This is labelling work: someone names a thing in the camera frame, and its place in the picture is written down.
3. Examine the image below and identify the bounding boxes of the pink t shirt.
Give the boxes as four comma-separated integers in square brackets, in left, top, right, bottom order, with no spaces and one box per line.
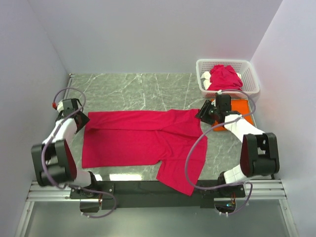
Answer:
[81,109,207,196]

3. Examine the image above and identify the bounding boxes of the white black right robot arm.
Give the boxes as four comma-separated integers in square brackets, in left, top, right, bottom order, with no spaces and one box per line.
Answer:
[196,94,280,197]

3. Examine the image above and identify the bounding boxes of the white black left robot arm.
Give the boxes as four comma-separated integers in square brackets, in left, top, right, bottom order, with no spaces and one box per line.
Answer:
[31,98,99,198]

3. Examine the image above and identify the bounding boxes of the white cloth in basket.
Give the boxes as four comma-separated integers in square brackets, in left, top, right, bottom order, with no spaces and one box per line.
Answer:
[200,71,212,90]

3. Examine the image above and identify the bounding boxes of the folded orange t shirt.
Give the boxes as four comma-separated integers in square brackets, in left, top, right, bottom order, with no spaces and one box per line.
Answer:
[212,99,255,132]

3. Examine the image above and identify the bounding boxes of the crumpled pink shirt in basket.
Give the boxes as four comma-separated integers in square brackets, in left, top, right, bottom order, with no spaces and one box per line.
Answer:
[207,65,243,91]

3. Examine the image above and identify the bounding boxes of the white plastic laundry basket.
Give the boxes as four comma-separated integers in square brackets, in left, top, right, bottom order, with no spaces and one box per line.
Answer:
[196,59,260,98]

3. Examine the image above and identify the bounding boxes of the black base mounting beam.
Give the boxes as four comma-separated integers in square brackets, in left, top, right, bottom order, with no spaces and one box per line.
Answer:
[70,181,246,213]

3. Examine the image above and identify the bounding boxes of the aluminium front frame rail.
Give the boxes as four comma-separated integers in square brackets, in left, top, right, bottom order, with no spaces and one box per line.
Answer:
[26,181,71,202]

